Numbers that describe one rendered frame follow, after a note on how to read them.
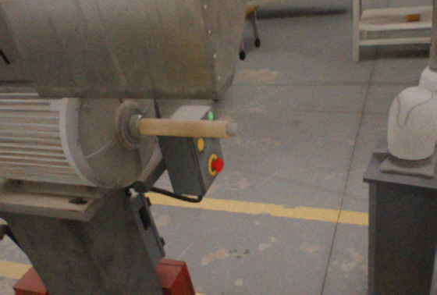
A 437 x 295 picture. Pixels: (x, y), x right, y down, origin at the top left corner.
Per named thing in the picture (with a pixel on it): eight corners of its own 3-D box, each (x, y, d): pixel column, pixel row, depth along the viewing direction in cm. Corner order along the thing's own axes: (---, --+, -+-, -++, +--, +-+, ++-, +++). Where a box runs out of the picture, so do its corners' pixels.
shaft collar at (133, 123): (133, 142, 85) (125, 123, 82) (143, 128, 88) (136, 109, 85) (142, 143, 84) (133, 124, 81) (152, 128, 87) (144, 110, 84)
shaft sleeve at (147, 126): (143, 137, 84) (136, 125, 82) (150, 128, 86) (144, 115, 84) (227, 141, 78) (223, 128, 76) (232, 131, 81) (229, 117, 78)
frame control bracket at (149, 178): (134, 192, 110) (129, 179, 108) (168, 152, 125) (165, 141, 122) (147, 193, 109) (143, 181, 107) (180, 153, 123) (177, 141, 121)
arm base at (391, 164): (378, 144, 168) (378, 132, 165) (439, 151, 159) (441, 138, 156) (367, 170, 155) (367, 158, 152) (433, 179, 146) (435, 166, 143)
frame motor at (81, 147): (-38, 200, 95) (-107, 93, 81) (45, 138, 116) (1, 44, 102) (119, 218, 82) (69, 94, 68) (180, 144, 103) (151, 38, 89)
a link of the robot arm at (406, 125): (377, 151, 154) (379, 95, 142) (405, 130, 163) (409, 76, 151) (420, 166, 143) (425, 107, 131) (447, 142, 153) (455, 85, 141)
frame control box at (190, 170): (126, 217, 125) (96, 141, 110) (161, 175, 141) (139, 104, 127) (203, 225, 117) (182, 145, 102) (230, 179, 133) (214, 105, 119)
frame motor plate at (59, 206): (-41, 207, 99) (-50, 193, 97) (32, 151, 117) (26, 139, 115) (89, 222, 87) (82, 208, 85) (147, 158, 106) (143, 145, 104)
